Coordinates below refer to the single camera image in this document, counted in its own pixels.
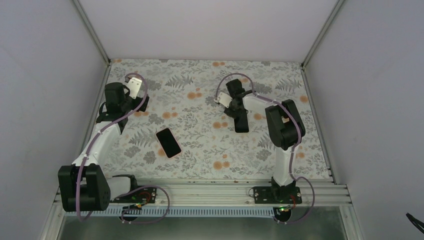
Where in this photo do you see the black phone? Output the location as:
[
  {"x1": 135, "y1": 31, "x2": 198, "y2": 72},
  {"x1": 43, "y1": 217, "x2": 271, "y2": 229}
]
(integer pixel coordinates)
[{"x1": 234, "y1": 109, "x2": 249, "y2": 133}]

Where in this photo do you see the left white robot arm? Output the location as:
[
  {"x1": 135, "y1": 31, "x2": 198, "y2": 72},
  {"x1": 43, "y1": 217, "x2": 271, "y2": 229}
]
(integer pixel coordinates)
[{"x1": 57, "y1": 77, "x2": 149, "y2": 212}]

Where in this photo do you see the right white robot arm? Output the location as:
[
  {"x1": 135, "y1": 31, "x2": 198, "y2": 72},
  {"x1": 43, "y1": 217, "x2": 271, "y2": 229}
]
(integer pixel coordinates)
[{"x1": 215, "y1": 79, "x2": 306, "y2": 204}]

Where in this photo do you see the phone in pink case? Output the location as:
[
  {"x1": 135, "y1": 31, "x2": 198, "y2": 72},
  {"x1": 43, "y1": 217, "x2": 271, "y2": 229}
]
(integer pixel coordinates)
[{"x1": 155, "y1": 128, "x2": 182, "y2": 159}]

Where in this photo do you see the floral patterned mat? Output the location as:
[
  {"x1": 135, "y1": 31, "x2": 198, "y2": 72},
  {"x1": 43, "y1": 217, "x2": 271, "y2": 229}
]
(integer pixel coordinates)
[{"x1": 103, "y1": 58, "x2": 330, "y2": 180}]

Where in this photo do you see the black object at corner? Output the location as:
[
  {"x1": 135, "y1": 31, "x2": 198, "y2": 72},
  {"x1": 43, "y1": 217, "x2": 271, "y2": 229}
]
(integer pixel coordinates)
[{"x1": 405, "y1": 212, "x2": 424, "y2": 234}]

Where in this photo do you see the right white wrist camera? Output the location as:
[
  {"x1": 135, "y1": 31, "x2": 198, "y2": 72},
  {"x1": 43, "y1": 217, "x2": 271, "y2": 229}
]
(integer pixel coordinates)
[{"x1": 214, "y1": 92, "x2": 233, "y2": 109}]

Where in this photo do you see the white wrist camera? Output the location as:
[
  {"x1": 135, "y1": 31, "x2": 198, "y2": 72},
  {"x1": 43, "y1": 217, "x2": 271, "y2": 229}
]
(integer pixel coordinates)
[
  {"x1": 214, "y1": 92, "x2": 233, "y2": 109},
  {"x1": 126, "y1": 77, "x2": 143, "y2": 99}
]

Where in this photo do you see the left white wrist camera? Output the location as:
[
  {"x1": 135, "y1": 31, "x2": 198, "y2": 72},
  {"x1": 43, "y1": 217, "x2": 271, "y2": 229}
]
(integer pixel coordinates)
[{"x1": 126, "y1": 77, "x2": 143, "y2": 99}]

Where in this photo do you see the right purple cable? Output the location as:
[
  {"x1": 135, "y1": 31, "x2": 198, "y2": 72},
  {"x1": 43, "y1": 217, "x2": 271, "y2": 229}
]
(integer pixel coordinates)
[{"x1": 215, "y1": 72, "x2": 316, "y2": 225}]

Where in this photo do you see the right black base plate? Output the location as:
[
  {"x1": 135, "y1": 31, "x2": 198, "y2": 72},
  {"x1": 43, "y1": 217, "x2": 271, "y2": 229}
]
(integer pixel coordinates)
[{"x1": 253, "y1": 177, "x2": 303, "y2": 204}]

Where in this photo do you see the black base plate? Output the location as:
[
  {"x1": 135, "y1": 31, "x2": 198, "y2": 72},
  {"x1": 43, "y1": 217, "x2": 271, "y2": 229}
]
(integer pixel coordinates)
[
  {"x1": 253, "y1": 177, "x2": 303, "y2": 204},
  {"x1": 107, "y1": 174, "x2": 157, "y2": 204}
]

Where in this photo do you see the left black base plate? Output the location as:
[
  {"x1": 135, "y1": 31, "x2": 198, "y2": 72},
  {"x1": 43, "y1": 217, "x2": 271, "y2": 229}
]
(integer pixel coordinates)
[{"x1": 107, "y1": 174, "x2": 157, "y2": 204}]

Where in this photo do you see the aluminium rail frame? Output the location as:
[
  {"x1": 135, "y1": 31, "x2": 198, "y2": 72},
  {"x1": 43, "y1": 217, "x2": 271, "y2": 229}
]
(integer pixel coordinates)
[{"x1": 41, "y1": 179, "x2": 363, "y2": 240}]

